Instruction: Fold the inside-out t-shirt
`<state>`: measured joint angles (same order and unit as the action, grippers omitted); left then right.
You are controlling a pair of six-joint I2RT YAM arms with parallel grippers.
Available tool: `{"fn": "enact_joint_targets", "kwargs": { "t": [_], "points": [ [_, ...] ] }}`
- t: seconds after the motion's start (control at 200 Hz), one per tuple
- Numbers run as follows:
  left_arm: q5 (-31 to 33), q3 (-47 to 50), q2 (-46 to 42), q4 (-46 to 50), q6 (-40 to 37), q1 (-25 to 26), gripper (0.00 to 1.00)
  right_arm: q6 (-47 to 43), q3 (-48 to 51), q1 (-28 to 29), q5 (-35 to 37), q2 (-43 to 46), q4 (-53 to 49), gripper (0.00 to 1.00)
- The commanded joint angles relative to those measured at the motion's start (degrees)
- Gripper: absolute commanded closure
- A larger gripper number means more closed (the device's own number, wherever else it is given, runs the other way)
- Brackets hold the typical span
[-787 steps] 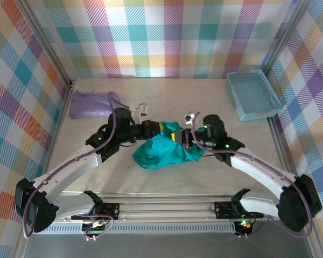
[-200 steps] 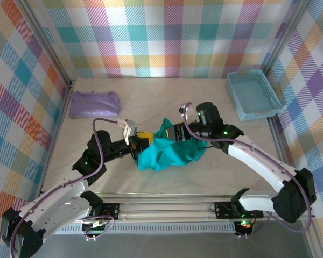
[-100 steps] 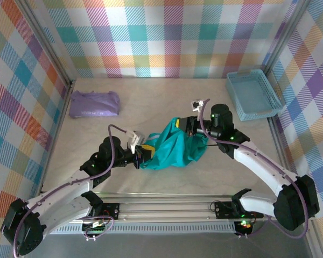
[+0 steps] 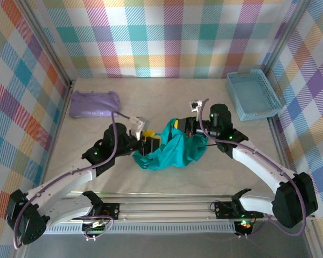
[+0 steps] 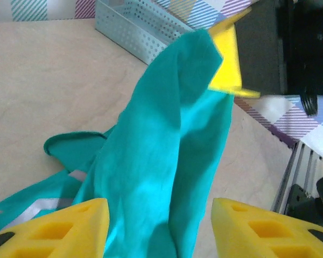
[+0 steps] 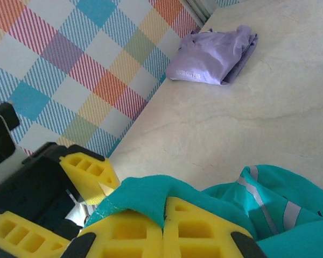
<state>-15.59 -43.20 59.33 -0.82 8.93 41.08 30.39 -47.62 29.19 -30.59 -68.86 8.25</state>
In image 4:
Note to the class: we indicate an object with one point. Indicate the teal t-shirt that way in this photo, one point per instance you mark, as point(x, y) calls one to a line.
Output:
point(177, 153)

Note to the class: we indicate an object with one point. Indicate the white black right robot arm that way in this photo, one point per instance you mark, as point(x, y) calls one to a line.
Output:
point(258, 166)

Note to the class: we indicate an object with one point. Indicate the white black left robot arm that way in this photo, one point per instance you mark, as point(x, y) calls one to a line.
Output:
point(59, 185)

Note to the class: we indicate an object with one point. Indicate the folded purple t-shirt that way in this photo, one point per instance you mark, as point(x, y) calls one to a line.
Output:
point(91, 104)

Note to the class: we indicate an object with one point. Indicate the light blue plastic basket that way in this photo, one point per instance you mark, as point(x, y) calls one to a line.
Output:
point(254, 94)

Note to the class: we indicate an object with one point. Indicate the circuit board green connector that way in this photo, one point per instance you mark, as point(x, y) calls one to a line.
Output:
point(95, 228)

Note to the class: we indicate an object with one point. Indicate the circuit board lit LED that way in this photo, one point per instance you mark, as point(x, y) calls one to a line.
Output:
point(245, 225)

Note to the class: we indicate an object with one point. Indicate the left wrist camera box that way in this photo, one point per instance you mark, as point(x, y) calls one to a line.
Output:
point(141, 123)

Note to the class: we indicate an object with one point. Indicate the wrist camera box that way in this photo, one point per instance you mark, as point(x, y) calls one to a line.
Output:
point(195, 105)
point(141, 123)

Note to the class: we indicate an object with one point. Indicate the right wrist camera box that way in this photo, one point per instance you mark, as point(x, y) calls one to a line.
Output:
point(195, 105)

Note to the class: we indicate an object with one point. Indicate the aluminium side rail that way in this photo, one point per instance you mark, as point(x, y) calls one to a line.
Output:
point(274, 131)
point(59, 121)

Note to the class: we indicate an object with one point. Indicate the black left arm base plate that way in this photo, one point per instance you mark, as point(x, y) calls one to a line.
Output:
point(110, 209)

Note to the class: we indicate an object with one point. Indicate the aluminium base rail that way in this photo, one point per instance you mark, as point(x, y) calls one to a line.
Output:
point(164, 209)

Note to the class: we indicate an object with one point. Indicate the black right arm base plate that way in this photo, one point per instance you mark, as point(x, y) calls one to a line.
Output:
point(223, 211)

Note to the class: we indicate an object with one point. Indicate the aluminium frame post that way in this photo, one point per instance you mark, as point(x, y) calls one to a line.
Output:
point(44, 40)
point(288, 35)

